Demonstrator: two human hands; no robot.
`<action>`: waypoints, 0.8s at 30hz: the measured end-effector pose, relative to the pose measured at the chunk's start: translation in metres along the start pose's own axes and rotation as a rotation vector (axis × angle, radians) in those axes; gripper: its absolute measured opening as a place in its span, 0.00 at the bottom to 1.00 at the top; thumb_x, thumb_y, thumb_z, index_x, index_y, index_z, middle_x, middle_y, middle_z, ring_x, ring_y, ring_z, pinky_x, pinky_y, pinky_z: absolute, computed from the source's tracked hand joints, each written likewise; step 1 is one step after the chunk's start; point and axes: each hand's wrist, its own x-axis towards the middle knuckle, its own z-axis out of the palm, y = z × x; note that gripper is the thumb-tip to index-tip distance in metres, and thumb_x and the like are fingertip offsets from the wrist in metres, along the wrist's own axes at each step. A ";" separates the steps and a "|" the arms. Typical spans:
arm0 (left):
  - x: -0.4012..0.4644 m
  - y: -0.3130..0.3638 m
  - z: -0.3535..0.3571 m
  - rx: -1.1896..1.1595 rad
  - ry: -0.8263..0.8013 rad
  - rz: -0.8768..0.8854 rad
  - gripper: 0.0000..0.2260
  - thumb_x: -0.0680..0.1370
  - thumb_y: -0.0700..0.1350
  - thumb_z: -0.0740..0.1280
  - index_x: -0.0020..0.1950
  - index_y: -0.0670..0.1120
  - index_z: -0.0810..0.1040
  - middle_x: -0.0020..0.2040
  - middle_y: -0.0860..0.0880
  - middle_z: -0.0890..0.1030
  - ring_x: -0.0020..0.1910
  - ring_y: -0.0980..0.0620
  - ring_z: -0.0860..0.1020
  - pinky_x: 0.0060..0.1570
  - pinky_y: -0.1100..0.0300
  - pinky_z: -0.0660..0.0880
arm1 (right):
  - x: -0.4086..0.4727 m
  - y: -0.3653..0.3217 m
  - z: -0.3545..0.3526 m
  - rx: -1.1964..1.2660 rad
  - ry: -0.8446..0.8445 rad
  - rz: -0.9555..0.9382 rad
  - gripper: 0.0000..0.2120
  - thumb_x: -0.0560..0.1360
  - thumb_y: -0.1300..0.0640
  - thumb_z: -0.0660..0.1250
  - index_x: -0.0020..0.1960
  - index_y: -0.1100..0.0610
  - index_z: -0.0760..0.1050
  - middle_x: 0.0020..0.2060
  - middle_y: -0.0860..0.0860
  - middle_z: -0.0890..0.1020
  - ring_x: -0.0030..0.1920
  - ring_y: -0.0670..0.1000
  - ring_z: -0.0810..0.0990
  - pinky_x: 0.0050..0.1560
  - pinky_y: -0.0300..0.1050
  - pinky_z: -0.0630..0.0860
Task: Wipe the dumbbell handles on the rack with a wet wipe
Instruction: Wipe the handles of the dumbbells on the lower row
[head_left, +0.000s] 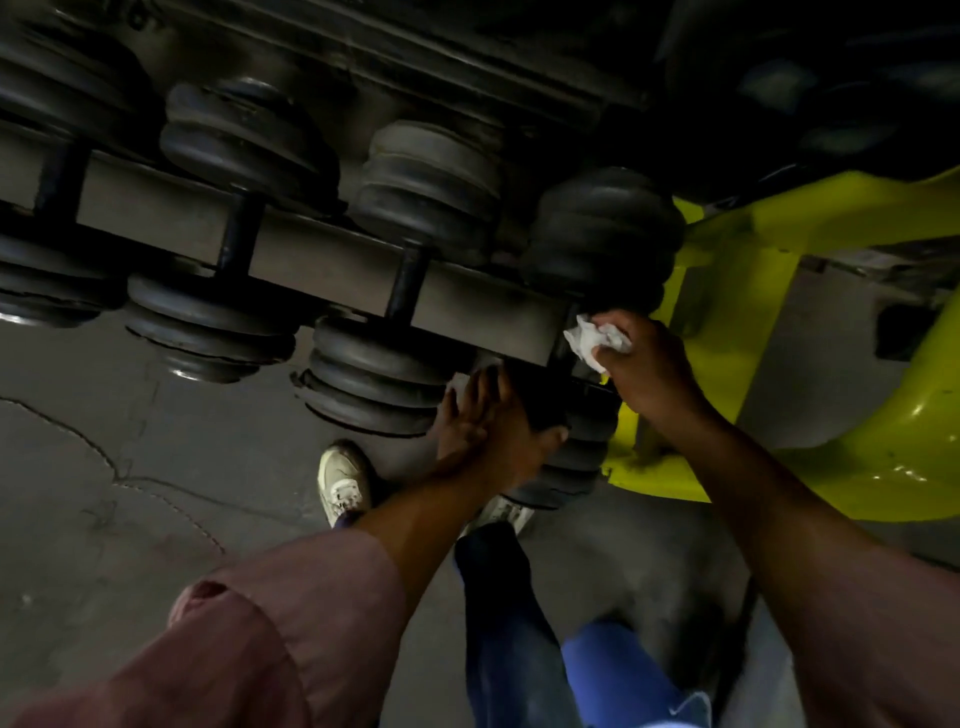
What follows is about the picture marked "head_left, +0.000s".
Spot person's left forearm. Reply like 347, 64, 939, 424
7, 464, 511, 728

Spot light blue plastic object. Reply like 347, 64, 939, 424
560, 618, 714, 728

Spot person's blue jeans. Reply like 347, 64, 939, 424
453, 521, 586, 728

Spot white cleaning cloth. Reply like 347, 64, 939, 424
562, 314, 634, 374

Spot thin red white cord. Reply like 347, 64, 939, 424
0, 395, 228, 558

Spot person's right forearm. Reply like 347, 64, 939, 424
659, 404, 960, 728

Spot black yellow dumbbell rack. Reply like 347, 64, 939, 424
0, 0, 960, 525

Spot person's white shoe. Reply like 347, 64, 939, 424
461, 494, 535, 538
317, 442, 376, 529

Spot black curved metal bar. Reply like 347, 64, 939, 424
704, 577, 759, 714

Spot person's right hand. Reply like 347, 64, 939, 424
590, 308, 710, 430

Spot person's left hand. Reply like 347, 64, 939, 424
433, 367, 569, 496

